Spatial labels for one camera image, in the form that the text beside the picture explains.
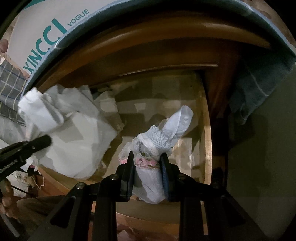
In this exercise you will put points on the white shoe box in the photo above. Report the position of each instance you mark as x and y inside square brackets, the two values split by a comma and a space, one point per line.
[41, 34]

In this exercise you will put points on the grey white sock bundle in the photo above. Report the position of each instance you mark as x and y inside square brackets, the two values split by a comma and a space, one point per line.
[148, 183]

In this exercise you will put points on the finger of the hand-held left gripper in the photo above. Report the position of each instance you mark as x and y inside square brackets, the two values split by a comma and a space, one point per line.
[39, 142]

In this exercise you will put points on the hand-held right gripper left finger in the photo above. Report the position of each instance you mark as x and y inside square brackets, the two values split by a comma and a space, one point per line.
[126, 180]

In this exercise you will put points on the person's olive trouser leg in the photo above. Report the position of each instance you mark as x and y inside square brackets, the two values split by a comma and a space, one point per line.
[34, 204]

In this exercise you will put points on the beige garment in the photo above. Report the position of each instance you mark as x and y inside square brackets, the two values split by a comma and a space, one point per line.
[108, 109]

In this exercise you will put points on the blue checked cloth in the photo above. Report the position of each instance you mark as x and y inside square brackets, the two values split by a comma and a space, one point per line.
[259, 88]

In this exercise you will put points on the person's left hand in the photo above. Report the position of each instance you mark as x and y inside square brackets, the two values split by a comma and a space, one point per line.
[5, 201]

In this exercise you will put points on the leaf-patterned curtain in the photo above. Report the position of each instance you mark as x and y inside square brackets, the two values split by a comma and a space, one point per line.
[7, 55]

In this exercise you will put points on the wooden nightstand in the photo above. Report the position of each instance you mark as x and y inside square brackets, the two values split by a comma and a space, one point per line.
[138, 41]

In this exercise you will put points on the white drawer liner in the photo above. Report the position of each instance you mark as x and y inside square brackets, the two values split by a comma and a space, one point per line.
[143, 97]

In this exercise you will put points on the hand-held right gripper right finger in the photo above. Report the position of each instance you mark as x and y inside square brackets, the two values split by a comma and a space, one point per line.
[166, 185]

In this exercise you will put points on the grey plaid blanket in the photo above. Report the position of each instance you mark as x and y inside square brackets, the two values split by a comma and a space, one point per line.
[9, 88]

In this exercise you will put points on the large white garment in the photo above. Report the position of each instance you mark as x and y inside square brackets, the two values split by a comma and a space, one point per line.
[81, 139]

